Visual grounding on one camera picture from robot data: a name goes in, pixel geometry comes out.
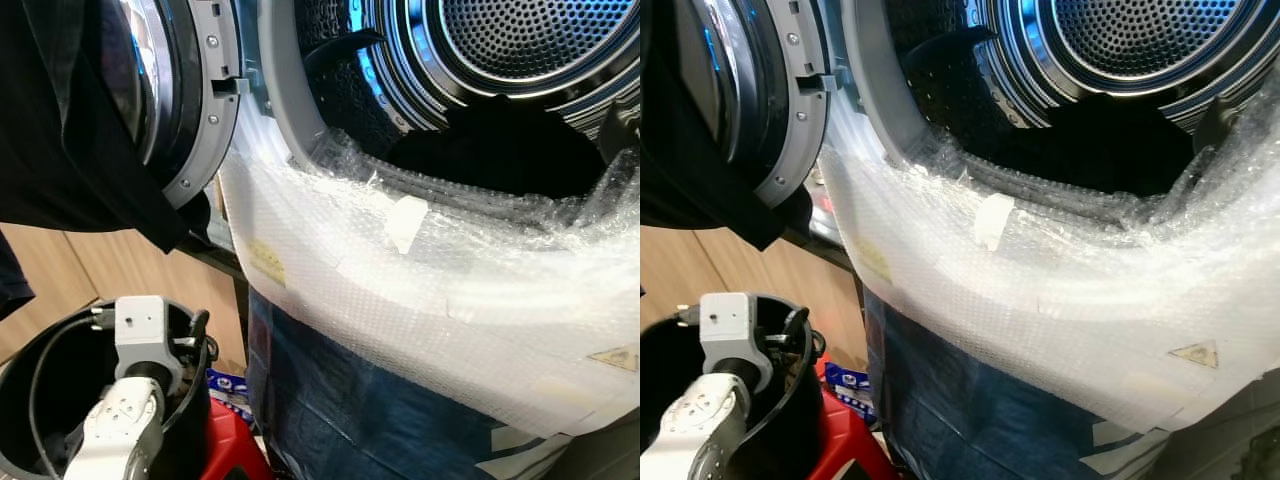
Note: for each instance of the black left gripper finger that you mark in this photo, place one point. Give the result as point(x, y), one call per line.
point(797, 322)
point(199, 328)

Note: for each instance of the black garment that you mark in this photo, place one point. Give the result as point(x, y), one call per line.
point(1080, 150)
point(500, 150)

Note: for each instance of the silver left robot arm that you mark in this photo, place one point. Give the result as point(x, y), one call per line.
point(120, 430)
point(700, 430)

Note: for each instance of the white front-load washing machine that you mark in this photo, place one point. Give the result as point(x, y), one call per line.
point(600, 455)
point(1190, 455)

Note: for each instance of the blue and white package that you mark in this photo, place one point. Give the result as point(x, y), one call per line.
point(850, 385)
point(228, 385)

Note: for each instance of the yellow rectangular warning sticker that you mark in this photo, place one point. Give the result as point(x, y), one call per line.
point(267, 263)
point(874, 262)

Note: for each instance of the wooden cabinet panel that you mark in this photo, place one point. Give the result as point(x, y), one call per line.
point(100, 265)
point(720, 260)

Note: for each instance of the red plastic stool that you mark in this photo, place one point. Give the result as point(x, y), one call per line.
point(850, 440)
point(225, 450)

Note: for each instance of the black laundry bucket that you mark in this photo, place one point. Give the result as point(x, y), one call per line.
point(20, 400)
point(660, 380)

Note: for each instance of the triangle warning sticker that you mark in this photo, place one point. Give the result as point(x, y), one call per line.
point(618, 360)
point(1197, 357)

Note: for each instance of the dark blue protective film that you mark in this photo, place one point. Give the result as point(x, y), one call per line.
point(350, 410)
point(960, 420)

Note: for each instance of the grey round washer door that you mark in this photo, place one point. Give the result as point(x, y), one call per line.
point(805, 120)
point(215, 110)

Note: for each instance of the black garment draped over door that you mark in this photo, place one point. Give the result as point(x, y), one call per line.
point(690, 150)
point(60, 150)

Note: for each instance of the clear bubble wrap sheet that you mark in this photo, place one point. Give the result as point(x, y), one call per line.
point(1000, 300)
point(400, 300)

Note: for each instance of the white tape piece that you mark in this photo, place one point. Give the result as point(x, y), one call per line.
point(407, 222)
point(993, 220)

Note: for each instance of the grey rubber door gasket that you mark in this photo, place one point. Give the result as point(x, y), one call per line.
point(280, 80)
point(870, 80)

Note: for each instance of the perforated steel washer drum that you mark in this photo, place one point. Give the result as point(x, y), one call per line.
point(530, 40)
point(1150, 40)

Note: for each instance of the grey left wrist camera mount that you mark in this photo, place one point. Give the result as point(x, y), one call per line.
point(725, 320)
point(140, 325)

